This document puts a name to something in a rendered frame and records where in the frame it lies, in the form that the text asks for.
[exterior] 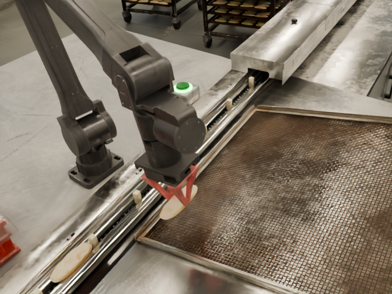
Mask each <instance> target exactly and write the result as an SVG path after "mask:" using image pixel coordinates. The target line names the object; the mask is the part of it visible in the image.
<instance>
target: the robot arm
mask: <svg viewBox="0 0 392 294"><path fill-rule="evenodd" d="M12 1H13V2H14V3H15V5H16V7H17V9H18V11H19V13H20V15H21V17H22V19H23V21H24V23H25V25H26V28H27V30H28V32H29V34H30V37H31V39H32V40H33V43H34V45H35V47H36V49H37V52H38V54H39V56H40V58H41V60H42V62H43V64H44V67H45V69H46V71H47V73H48V75H49V77H50V79H51V81H52V84H53V86H54V88H55V91H56V93H57V95H58V98H59V102H60V105H61V112H62V114H63V115H61V116H59V117H57V121H58V123H59V125H60V127H61V132H62V136H63V138H64V141H65V143H66V144H67V146H68V148H69V149H70V150H71V152H72V153H73V154H74V155H75V156H76V166H75V167H73V168H72V169H71V170H69V171H68V175H69V178H70V179H72V180H73V181H75V182H77V183H78V184H80V185H82V186H83V187H85V188H87V189H88V190H89V189H92V188H94V187H95V186H97V185H98V184H99V183H101V182H102V181H103V180H104V179H106V178H107V177H108V176H110V175H111V174H113V173H114V172H115V171H116V170H118V169H119V168H120V167H122V166H123V165H124V160H123V158H122V157H121V156H118V155H116V154H115V153H113V152H111V151H110V149H107V148H106V146H105V144H106V145H108V144H110V143H112V142H113V138H115V137H116V136H117V129H116V125H115V123H114V121H113V119H112V117H111V116H110V114H109V113H108V112H107V111H106V109H105V107H104V105H103V102H102V101H101V100H99V99H96V100H94V101H92V100H91V99H90V98H89V96H88V95H87V94H86V92H85V91H84V89H83V87H82V85H81V83H80V81H79V79H78V76H77V74H76V72H75V70H74V67H73V65H72V62H71V60H70V59H69V56H68V53H67V51H66V49H65V47H64V45H63V42H62V40H61V38H60V35H59V33H58V31H57V28H56V26H55V24H54V22H53V19H52V17H51V15H50V13H49V11H48V8H47V6H46V4H47V5H48V6H49V7H50V8H51V9H52V10H53V11H54V12H55V13H56V15H57V16H58V17H59V18H60V19H61V20H62V21H63V22H64V23H65V24H66V25H67V26H68V27H69V28H70V29H71V30H72V31H73V32H74V33H75V35H76V36H77V37H78V38H79V39H80V40H81V41H82V42H83V43H84V44H85V46H86V47H87V48H88V49H89V50H90V51H91V52H92V53H93V54H94V56H95V57H96V58H97V60H98V61H99V62H100V65H101V66H102V68H103V71H104V72H105V73H106V75H107V76H108V77H109V78H110V79H111V83H112V85H113V86H114V87H115V88H116V89H117V92H118V95H119V98H120V102H121V105H122V107H125V108H126V109H129V110H131V111H132V112H133V115H134V118H135V121H136V124H137V127H138V130H139V133H140V136H141V139H142V142H143V145H144V147H145V150H146V152H145V153H144V154H143V155H142V156H140V157H139V158H138V159H137V160H136V161H135V162H134V165H135V168H136V169H138V168H139V167H140V168H142V169H143V170H144V174H142V176H141V177H142V180H143V181H145V182H146V183H148V184H149V185H150V186H151V187H153V188H154V189H155V190H156V191H158V192H159V193H160V194H161V195H162V196H164V197H165V199H167V200H168V201H169V200H170V199H171V197H172V196H173V194H174V195H175V196H176V197H177V199H178V200H179V201H180V202H181V203H182V204H183V205H184V206H185V207H186V206H187V205H188V204H189V203H190V199H191V192H192V187H193V184H194V180H195V177H196V175H197V172H198V169H199V167H198V165H197V163H198V162H199V161H200V158H199V155H198V153H195V151H197V150H198V149H199V148H200V147H201V145H202V144H203V142H204V139H205V135H206V128H205V124H204V122H203V121H202V120H201V119H200V118H198V117H197V112H196V110H195V108H194V107H193V106H192V105H190V104H188V103H186V102H184V101H182V100H179V97H178V95H176V94H173V93H172V92H174V86H173V81H174V80H175V78H174V73H173V68H172V65H171V63H170V61H169V60H168V59H167V58H166V57H164V56H162V55H161V54H160V53H159V52H158V51H157V50H156V49H155V48H153V47H152V46H151V45H150V44H149V43H148V42H146V43H143V42H142V41H141V40H139V39H138V38H137V37H136V36H135V35H133V34H132V33H129V32H127V31H126V30H124V29H123V28H122V27H120V26H119V25H118V24H117V23H116V22H115V21H114V20H112V19H111V18H110V17H109V16H108V15H107V14H106V13H105V12H104V11H103V10H102V9H101V8H100V7H99V6H98V5H97V4H96V3H95V2H94V1H93V0H12ZM89 111H92V113H89V114H87V115H85V116H83V117H81V118H79V119H77V120H76V117H79V116H81V115H83V114H85V113H87V112H89ZM186 180H187V184H186V195H185V196H184V194H183V192H182V190H181V189H182V185H183V183H184V182H185V181H186ZM157 181H158V182H160V183H164V184H167V190H168V191H166V190H165V189H164V188H163V187H162V186H161V185H160V184H159V183H158V182H157Z"/></svg>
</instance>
